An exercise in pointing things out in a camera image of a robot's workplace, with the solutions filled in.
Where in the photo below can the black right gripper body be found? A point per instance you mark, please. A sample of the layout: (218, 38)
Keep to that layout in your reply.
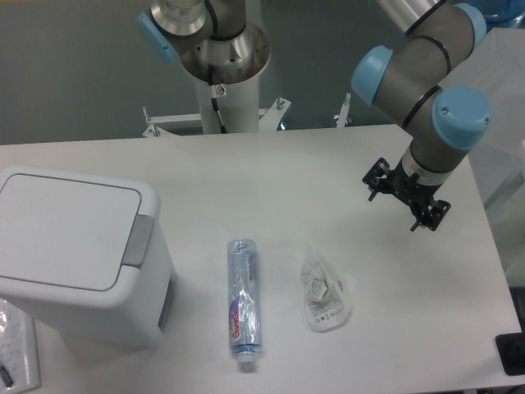
(410, 190)

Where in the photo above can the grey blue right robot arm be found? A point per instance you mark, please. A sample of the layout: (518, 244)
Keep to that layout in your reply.
(444, 123)

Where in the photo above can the white plastic trash can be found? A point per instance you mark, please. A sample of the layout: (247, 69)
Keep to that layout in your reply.
(133, 310)

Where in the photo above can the white trash can lid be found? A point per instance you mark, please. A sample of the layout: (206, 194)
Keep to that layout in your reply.
(64, 233)

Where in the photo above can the crumpled clear plastic bag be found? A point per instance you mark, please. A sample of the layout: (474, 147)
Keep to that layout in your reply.
(328, 292)

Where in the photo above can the clear plastic water bottle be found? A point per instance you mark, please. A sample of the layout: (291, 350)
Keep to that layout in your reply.
(244, 316)

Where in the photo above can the black device at edge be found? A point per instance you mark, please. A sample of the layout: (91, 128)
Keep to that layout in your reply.
(510, 347)

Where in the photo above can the blue water jug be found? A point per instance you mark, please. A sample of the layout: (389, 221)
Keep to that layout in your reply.
(503, 12)

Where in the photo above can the grey lid push button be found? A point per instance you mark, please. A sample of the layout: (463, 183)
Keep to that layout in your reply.
(138, 241)

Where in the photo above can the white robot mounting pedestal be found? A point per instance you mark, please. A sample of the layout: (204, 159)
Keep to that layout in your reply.
(223, 109)

